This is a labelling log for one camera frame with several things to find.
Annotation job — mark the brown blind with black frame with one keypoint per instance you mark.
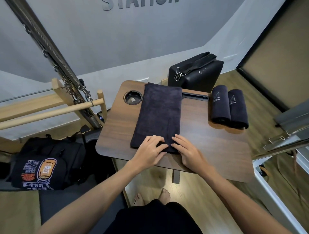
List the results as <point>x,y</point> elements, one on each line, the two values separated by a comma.
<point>280,55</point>

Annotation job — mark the chrome tower pole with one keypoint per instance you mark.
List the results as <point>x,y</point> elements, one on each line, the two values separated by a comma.
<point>43,38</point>

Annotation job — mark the person's foot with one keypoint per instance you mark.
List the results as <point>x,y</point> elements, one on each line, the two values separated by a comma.
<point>164,196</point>
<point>138,200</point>

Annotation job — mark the person's black shorts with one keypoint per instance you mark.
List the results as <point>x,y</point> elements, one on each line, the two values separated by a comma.
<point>154,219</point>

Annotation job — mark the chrome frame pole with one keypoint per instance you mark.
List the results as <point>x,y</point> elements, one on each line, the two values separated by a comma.
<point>280,149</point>

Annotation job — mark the person's left foot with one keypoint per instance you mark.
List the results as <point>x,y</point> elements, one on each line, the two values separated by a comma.
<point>138,200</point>

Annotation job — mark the person's right forearm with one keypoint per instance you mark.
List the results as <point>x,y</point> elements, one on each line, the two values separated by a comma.
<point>243,205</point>

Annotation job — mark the wooden roll bar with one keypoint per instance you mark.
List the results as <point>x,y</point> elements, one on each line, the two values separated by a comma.
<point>43,114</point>

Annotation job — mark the grey wall letters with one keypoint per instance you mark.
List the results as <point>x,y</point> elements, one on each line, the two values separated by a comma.
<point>140,4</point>

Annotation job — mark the dark navy towel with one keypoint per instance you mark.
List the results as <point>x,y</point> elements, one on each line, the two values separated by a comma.
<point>220,103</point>
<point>159,111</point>
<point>238,108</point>

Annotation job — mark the black printed backpack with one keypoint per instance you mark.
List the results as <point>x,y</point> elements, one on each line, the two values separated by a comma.
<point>62,149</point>

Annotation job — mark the person's left forearm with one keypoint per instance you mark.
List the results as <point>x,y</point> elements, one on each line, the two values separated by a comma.
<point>89,202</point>

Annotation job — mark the person's left hand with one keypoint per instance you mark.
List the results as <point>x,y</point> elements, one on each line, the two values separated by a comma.
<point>147,154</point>

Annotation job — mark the white wall socket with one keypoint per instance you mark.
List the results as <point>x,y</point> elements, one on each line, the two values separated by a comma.
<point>142,79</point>

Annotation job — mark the silver metal frame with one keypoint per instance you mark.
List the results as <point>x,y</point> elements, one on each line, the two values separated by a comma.
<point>268,192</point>

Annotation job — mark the brown wooden side table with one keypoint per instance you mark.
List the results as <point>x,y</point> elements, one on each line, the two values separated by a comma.
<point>212,144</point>

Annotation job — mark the grey panel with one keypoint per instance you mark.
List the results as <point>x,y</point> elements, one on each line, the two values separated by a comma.
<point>294,118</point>

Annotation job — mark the person's right hand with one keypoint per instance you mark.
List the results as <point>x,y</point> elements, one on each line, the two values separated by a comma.
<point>193,155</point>

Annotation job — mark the black padded box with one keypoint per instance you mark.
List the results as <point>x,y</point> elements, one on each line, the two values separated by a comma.
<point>200,79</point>

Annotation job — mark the person's right foot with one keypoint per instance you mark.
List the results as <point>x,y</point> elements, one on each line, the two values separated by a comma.
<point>164,196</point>

